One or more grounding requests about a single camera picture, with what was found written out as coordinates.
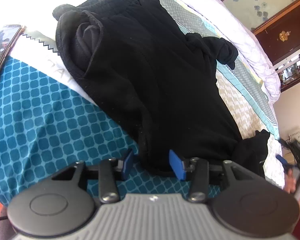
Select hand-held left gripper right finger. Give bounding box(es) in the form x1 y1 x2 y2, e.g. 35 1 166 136
169 149 263 203

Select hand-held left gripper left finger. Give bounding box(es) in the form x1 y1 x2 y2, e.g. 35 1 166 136
51 149 135 203

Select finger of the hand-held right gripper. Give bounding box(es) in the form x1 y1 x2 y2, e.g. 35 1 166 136
276 154 295 174

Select black pants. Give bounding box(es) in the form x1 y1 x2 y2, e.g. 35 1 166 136
52 0 271 178

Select person's right hand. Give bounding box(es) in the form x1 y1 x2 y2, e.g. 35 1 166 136
284 168 300 212

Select white power strip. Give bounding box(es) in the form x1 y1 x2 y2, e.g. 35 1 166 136
289 128 300 146

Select teal patterned bed sheet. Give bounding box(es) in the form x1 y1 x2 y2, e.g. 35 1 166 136
0 55 240 207

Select dark wooden wardrobe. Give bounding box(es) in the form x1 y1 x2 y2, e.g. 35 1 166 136
219 0 300 92

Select white lavender quilt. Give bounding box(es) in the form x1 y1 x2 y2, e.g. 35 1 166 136
150 0 282 104

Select white zigzag-edged cloth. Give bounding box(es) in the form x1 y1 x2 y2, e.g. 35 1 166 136
8 26 102 105

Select smartphone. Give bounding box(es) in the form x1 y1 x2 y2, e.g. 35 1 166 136
0 24 27 96

